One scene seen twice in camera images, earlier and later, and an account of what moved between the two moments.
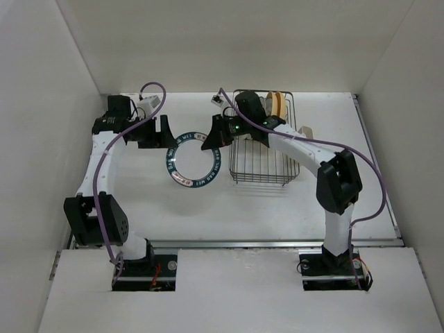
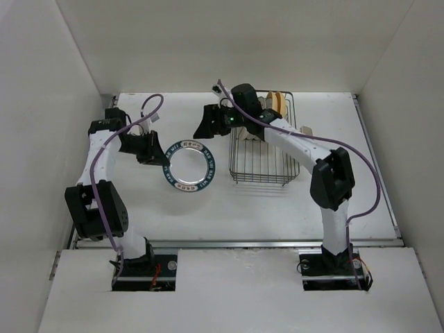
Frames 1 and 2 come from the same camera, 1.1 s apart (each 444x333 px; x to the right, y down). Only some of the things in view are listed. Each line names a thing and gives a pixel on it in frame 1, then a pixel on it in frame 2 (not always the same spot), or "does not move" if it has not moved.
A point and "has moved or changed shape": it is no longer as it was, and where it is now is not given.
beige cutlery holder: [307, 130] does not move
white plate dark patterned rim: [190, 166] has moved or changed shape
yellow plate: [281, 105] does not move
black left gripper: [157, 139] -> [154, 152]
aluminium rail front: [259, 243] does not move
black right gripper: [218, 136] -> [207, 128]
